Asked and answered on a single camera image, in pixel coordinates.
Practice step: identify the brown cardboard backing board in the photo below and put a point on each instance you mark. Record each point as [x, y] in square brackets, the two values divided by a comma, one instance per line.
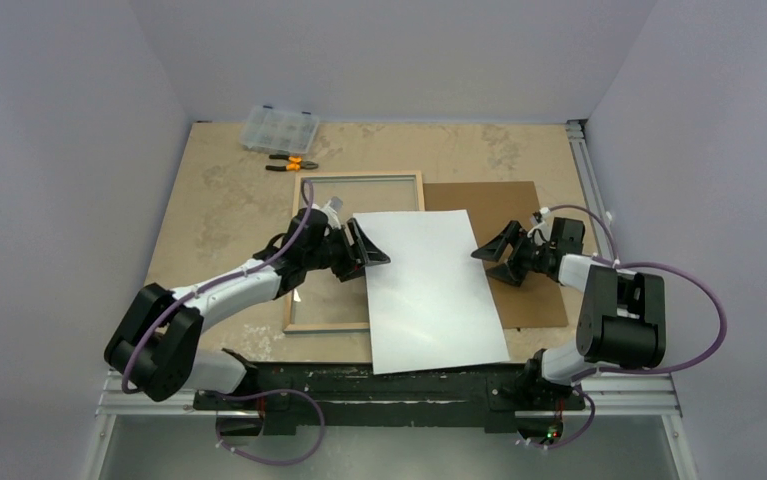
[536, 302]

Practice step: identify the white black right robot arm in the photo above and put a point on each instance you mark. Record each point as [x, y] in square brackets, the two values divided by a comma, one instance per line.
[622, 317]

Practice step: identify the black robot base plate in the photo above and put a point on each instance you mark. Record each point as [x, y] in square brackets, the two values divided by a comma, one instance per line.
[497, 398]

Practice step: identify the orange black pliers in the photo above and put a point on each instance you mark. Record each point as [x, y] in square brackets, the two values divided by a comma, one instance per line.
[290, 163]

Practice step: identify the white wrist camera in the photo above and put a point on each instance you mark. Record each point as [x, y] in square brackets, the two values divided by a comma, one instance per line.
[539, 222]
[331, 209]

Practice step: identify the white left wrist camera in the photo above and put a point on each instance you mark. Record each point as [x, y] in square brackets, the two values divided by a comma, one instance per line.
[331, 209]

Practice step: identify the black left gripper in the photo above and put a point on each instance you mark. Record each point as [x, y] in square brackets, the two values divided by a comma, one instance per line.
[356, 256]

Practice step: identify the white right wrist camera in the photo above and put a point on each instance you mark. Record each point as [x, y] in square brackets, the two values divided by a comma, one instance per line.
[539, 222]

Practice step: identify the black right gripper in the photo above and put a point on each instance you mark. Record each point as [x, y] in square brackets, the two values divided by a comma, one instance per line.
[522, 255]

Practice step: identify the grey landscape photo print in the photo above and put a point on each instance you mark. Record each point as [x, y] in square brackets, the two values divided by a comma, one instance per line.
[431, 306]

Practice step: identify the clear plastic organizer box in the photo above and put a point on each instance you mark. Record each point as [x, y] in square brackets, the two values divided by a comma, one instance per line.
[271, 130]

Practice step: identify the blue wooden picture frame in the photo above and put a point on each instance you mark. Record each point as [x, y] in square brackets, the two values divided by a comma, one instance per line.
[323, 304]

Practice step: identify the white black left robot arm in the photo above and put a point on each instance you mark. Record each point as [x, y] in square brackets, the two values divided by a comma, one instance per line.
[156, 346]

